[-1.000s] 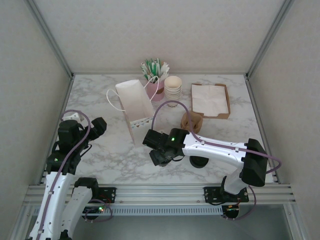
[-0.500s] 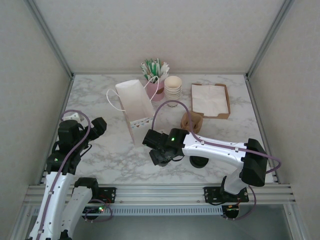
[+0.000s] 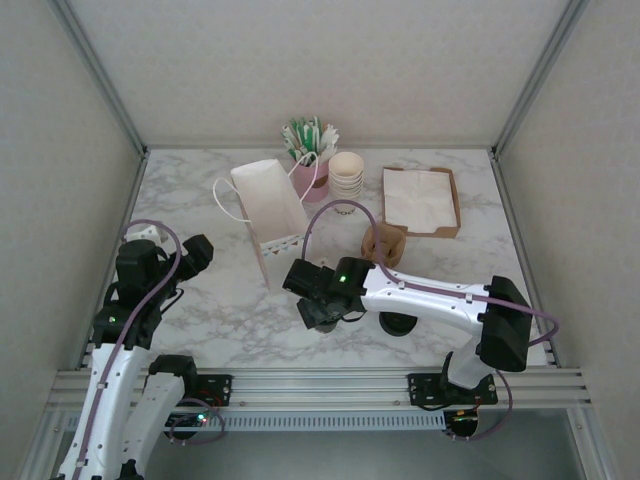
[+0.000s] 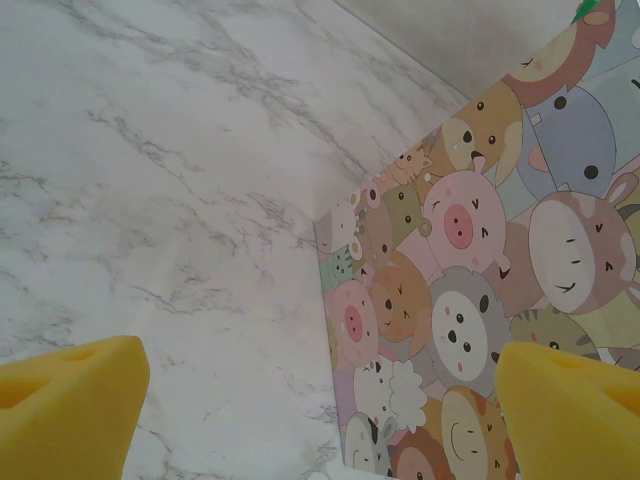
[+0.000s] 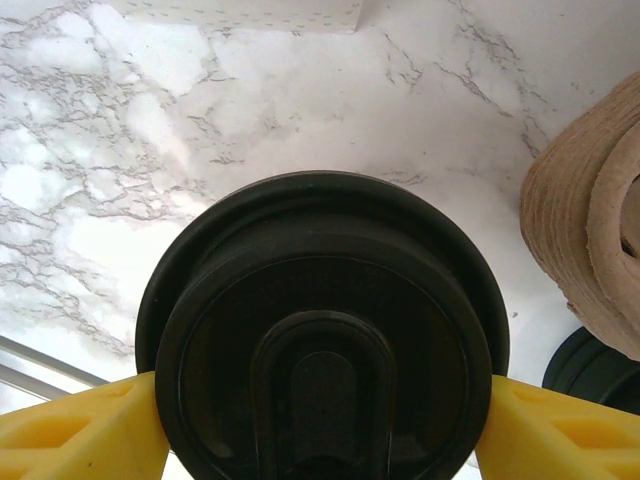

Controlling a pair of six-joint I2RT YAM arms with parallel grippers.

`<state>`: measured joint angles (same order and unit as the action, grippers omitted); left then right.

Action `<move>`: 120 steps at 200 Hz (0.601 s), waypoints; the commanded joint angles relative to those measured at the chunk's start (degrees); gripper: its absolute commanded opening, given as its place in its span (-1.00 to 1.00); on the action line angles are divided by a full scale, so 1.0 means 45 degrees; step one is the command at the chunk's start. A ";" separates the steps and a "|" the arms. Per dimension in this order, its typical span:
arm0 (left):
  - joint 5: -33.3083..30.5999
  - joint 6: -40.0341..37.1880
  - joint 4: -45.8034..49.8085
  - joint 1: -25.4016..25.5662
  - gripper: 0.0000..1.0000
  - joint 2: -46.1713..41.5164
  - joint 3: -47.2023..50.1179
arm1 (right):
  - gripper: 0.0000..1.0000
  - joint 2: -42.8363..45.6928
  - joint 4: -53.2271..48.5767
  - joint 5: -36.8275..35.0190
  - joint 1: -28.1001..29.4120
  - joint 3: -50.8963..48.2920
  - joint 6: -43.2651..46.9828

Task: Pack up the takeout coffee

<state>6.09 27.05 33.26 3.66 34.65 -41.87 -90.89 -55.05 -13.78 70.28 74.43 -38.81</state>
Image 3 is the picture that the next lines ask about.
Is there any aluminium table edge rail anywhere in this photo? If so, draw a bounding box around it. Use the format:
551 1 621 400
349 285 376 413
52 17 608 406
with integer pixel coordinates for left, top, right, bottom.
49 367 596 412

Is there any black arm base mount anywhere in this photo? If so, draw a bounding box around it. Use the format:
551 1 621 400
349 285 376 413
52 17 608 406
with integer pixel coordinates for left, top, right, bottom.
192 373 235 407
407 372 500 410

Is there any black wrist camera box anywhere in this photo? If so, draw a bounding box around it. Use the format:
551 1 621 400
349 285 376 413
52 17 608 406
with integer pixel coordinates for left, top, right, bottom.
282 258 329 297
182 233 215 281

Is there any black plastic cup lid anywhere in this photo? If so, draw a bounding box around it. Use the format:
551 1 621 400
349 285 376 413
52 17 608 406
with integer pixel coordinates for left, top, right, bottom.
378 308 417 337

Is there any aluminium side rail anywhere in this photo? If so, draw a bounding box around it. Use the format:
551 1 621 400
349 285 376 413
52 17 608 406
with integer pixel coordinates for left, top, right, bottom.
489 149 564 369
74 149 149 371

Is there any circuit board with LED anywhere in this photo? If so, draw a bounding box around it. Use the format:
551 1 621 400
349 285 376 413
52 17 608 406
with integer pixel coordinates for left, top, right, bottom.
169 412 211 430
446 408 482 426

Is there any brown pulp cup carrier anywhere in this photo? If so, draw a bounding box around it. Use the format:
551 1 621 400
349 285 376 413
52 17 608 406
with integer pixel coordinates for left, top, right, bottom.
360 223 407 267

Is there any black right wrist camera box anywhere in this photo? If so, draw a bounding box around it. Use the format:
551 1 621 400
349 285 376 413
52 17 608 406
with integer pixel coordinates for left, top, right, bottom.
282 258 329 297

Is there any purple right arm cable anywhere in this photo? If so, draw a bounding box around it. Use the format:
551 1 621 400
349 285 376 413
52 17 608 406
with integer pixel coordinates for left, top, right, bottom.
302 198 560 351

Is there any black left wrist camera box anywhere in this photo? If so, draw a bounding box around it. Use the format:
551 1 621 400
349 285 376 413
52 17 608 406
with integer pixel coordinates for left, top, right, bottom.
182 233 215 281

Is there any brown cardboard tray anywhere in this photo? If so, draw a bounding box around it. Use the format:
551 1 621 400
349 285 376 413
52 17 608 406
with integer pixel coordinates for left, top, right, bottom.
382 166 462 240

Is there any white paper napkin stack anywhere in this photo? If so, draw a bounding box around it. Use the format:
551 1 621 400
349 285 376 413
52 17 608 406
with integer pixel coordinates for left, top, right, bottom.
383 167 459 234

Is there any pink holder cup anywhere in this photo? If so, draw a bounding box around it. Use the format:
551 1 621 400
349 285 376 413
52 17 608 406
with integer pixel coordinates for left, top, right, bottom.
291 152 332 204

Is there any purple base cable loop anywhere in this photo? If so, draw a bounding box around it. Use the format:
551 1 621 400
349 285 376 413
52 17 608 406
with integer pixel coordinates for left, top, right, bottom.
167 397 227 446
449 369 514 444

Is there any aluminium frame post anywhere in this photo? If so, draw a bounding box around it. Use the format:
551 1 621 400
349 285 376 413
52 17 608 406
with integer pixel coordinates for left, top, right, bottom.
491 0 589 161
52 0 150 157

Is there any white heart-print paper bag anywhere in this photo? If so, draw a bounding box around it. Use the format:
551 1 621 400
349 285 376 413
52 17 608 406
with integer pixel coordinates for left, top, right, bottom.
213 152 321 297

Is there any grey slotted cable duct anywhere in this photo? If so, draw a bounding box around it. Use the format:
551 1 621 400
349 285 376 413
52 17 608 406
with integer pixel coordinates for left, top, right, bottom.
167 412 447 432

